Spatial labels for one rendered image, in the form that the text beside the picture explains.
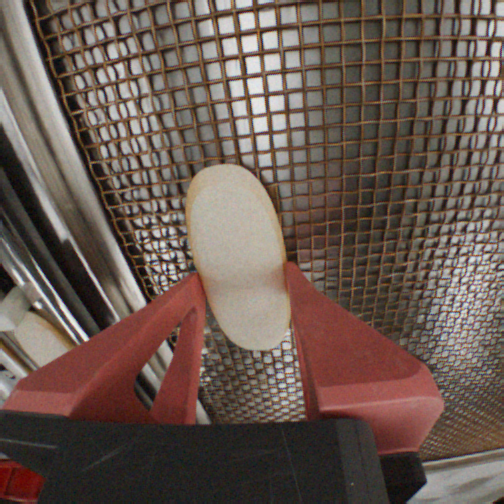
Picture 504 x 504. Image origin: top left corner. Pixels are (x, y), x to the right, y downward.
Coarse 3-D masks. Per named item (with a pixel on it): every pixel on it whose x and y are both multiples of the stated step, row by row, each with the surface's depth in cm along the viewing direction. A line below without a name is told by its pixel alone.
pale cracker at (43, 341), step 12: (36, 312) 18; (24, 324) 17; (36, 324) 18; (48, 324) 18; (24, 336) 18; (36, 336) 18; (48, 336) 18; (60, 336) 19; (24, 348) 19; (36, 348) 18; (48, 348) 19; (60, 348) 19; (72, 348) 20; (36, 360) 19; (48, 360) 19
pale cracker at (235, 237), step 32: (192, 192) 10; (224, 192) 9; (256, 192) 10; (192, 224) 10; (224, 224) 10; (256, 224) 10; (224, 256) 11; (256, 256) 11; (224, 288) 12; (256, 288) 11; (224, 320) 13; (256, 320) 13; (288, 320) 13
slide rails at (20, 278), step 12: (0, 240) 15; (0, 252) 15; (12, 264) 16; (12, 276) 16; (24, 276) 16; (0, 288) 17; (24, 288) 17; (0, 300) 17; (36, 300) 17; (48, 312) 18; (60, 324) 19; (12, 336) 19
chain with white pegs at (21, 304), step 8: (0, 264) 17; (0, 272) 17; (8, 280) 17; (16, 288) 17; (8, 296) 17; (16, 296) 17; (24, 296) 17; (0, 304) 16; (8, 304) 16; (16, 304) 16; (24, 304) 17; (0, 312) 16; (8, 312) 16; (16, 312) 16; (24, 312) 17; (0, 320) 15; (8, 320) 16; (16, 320) 16; (0, 328) 16; (8, 328) 16; (16, 328) 16
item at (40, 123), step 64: (0, 0) 6; (128, 0) 7; (256, 0) 7; (320, 0) 7; (384, 0) 7; (0, 64) 7; (192, 64) 8; (320, 64) 8; (384, 64) 8; (64, 128) 9; (320, 128) 9; (64, 192) 10; (128, 256) 12; (448, 256) 12; (384, 320) 14; (256, 384) 18; (448, 384) 18; (448, 448) 26
